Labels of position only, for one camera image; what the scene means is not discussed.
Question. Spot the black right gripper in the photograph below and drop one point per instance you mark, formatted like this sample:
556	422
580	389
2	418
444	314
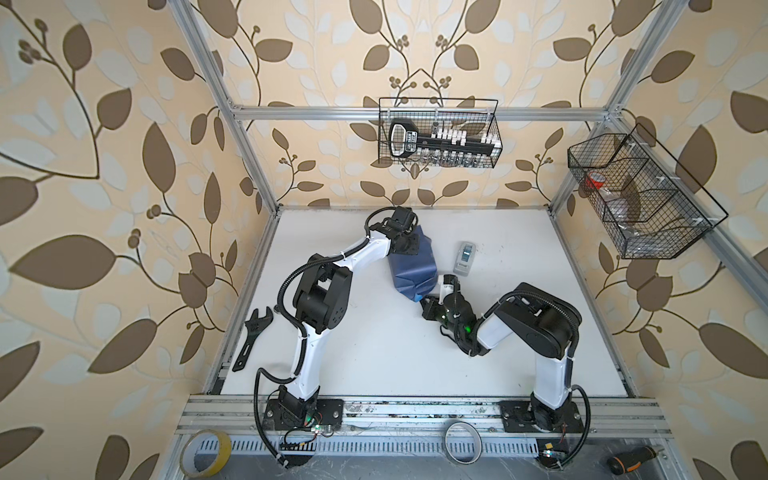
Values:
429	308

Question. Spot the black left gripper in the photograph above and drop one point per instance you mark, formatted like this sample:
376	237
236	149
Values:
414	245

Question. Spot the blue wrapping paper sheet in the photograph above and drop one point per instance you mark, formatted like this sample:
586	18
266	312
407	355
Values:
415	276

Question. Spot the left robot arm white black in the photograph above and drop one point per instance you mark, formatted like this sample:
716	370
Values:
314	299

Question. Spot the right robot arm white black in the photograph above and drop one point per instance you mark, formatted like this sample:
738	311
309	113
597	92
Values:
545	323

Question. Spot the grey tape dispenser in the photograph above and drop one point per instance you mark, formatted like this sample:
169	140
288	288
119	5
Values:
465	258

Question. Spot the black tool set in basket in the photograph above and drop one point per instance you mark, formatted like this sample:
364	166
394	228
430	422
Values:
404	140

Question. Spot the black adjustable wrench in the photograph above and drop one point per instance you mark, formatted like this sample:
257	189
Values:
255	326

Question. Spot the orange black screwdriver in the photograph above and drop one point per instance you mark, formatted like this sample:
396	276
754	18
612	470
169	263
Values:
629	461

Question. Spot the yellow tape roll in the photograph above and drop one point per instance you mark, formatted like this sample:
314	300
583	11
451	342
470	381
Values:
205	454

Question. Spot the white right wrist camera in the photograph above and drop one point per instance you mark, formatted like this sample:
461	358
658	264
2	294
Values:
447	284

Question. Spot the back wall wire basket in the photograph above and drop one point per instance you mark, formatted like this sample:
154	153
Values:
475	116

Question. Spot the wall wire basket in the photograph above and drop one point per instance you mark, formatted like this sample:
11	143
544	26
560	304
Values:
475	116
652	206

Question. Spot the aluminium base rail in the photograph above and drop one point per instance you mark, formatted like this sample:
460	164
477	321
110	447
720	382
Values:
611	417

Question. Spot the right wall wire basket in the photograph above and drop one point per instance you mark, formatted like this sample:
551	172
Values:
652	206

